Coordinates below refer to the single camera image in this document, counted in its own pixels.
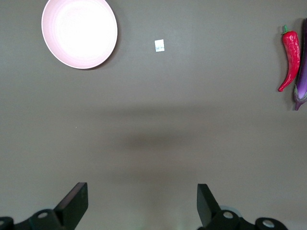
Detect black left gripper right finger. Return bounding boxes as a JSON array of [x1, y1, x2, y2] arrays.
[[197, 184, 242, 230]]

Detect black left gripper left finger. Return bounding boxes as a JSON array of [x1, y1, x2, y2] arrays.
[[28, 182, 89, 230]]

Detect long purple eggplant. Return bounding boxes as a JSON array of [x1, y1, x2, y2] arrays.
[[293, 18, 307, 111]]

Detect red chili pepper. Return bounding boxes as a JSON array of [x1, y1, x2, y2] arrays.
[[277, 24, 301, 92]]

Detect small square table label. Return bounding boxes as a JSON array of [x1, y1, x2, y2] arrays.
[[154, 39, 165, 52]]

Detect pink round plate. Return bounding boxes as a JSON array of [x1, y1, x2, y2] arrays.
[[41, 0, 118, 69]]

